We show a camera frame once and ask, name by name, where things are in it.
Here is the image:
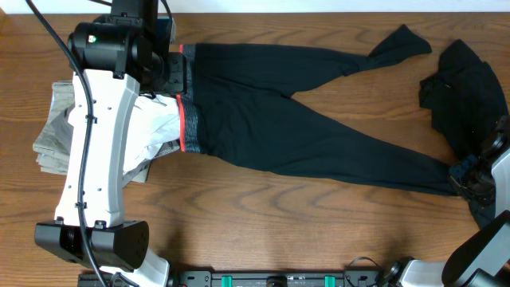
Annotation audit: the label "black leggings red waistband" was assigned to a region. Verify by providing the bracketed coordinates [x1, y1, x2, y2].
[178, 26, 453, 195]

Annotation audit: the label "black garment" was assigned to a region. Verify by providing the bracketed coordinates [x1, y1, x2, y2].
[418, 40, 509, 228]

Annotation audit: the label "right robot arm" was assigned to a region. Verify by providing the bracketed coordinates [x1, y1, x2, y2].
[386, 116, 509, 287]

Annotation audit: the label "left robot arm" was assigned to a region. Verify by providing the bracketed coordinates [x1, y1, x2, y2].
[34, 1, 186, 286]

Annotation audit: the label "white folded t-shirt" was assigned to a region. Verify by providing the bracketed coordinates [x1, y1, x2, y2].
[123, 95, 181, 176]

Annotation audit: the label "khaki folded cargo pants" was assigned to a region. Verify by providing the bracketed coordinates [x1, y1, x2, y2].
[33, 81, 180, 185]

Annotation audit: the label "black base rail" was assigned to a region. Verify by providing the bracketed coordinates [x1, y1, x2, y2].
[77, 257, 399, 287]

